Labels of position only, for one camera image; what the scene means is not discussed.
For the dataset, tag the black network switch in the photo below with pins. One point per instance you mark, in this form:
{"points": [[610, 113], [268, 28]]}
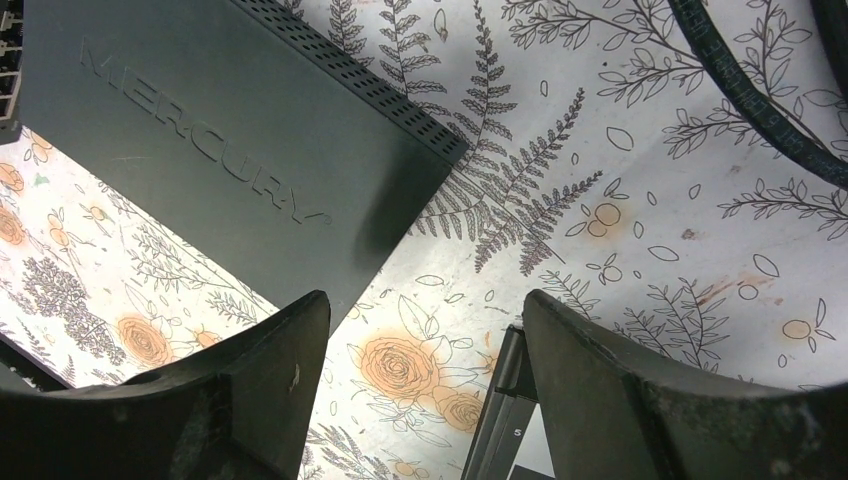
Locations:
{"points": [[239, 127], [510, 441]]}

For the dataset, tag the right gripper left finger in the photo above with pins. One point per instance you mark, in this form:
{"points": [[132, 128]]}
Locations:
{"points": [[239, 409]]}

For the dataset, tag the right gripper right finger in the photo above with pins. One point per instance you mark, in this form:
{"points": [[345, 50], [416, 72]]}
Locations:
{"points": [[613, 409]]}

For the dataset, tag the floral patterned table mat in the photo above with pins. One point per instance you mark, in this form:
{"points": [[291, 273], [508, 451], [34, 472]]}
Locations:
{"points": [[604, 168]]}

